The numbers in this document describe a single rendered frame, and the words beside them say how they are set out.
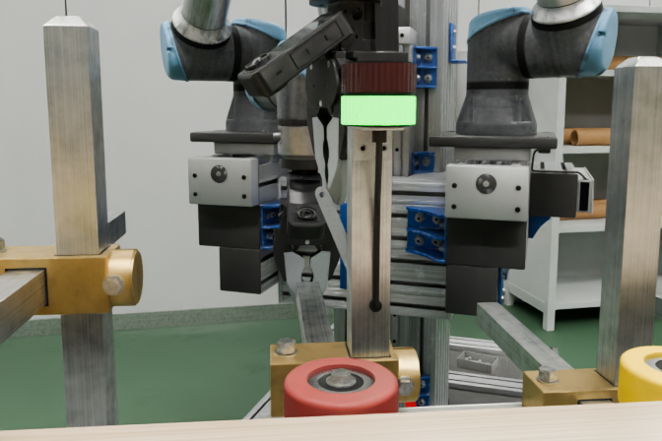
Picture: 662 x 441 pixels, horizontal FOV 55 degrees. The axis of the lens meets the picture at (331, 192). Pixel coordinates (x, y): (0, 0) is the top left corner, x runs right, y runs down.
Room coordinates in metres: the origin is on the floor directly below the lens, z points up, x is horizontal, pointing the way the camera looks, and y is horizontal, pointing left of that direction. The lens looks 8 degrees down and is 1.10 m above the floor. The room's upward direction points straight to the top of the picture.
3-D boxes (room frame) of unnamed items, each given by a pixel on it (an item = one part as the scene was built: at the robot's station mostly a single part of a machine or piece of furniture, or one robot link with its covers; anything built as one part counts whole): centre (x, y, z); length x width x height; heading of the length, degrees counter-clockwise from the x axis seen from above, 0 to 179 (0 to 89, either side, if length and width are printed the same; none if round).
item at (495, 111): (1.25, -0.32, 1.09); 0.15 x 0.15 x 0.10
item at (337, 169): (0.64, -0.03, 1.04); 0.06 x 0.03 x 0.09; 116
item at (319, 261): (0.87, 0.02, 0.86); 0.06 x 0.03 x 0.09; 5
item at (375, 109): (0.52, -0.04, 1.09); 0.06 x 0.06 x 0.02
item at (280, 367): (0.56, -0.01, 0.85); 0.14 x 0.06 x 0.05; 95
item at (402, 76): (0.52, -0.04, 1.12); 0.06 x 0.06 x 0.02
